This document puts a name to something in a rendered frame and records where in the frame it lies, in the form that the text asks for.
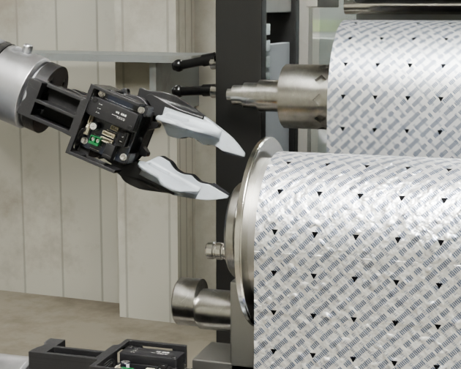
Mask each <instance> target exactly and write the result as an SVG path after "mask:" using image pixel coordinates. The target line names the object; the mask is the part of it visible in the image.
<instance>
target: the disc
mask: <svg viewBox="0 0 461 369"><path fill-rule="evenodd" d="M277 152H283V149H282V147H281V145H280V143H279V142H278V141H277V140H276V139H275V138H273V137H264V138H262V139H260V140H259V142H257V144H256V145H255V147H254V149H253V150H252V152H251V155H250V157H249V160H248V161H247V165H246V168H245V171H244V175H243V179H242V182H241V189H240V193H239V201H238V206H237V213H236V227H235V243H234V261H235V275H236V287H237V293H238V297H239V303H240V306H241V310H242V313H243V314H244V317H245V318H246V320H247V321H248V322H249V324H250V325H252V326H254V296H253V293H252V289H251V285H250V278H249V272H248V263H247V232H248V222H249V216H250V205H251V200H252V194H253V190H254V187H255V183H256V179H257V177H258V174H259V172H260V169H261V167H262V166H263V164H264V163H265V162H266V161H267V160H268V159H269V158H272V157H273V155H274V154H275V153H277Z"/></svg>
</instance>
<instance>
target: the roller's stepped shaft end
mask: <svg viewBox="0 0 461 369"><path fill-rule="evenodd" d="M277 86H278V80H259V81H258V82H257V83H243V85H232V87H231V89H227V91H226V99H227V100H231V103H232V104H233V105H242V106H243V107H244V108H257V109H258V111H270V112H277Z"/></svg>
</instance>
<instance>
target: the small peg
mask: <svg viewBox="0 0 461 369"><path fill-rule="evenodd" d="M205 256H206V257H207V259H217V260H223V259H225V251H224V242H218V243H216V242H208V243H207V244H206V246H205Z"/></svg>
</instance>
